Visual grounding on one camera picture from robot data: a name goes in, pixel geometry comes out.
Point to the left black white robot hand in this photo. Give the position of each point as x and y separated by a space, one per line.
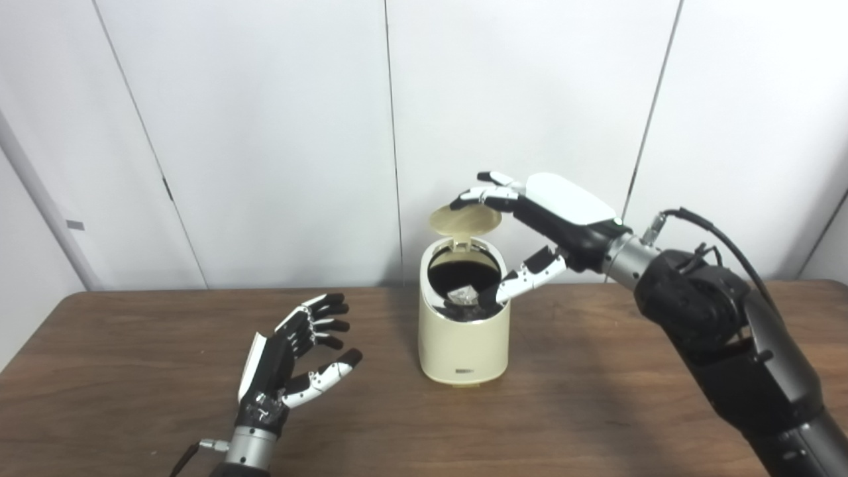
268 377

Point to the small grey wall tag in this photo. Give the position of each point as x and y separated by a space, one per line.
75 225

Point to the white green milk carton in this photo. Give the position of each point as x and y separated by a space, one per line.
462 295

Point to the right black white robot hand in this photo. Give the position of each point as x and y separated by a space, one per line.
570 205

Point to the black wall panel hinge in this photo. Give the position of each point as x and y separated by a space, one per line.
167 188
633 180

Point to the cream-colored lidded bin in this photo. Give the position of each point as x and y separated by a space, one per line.
464 348

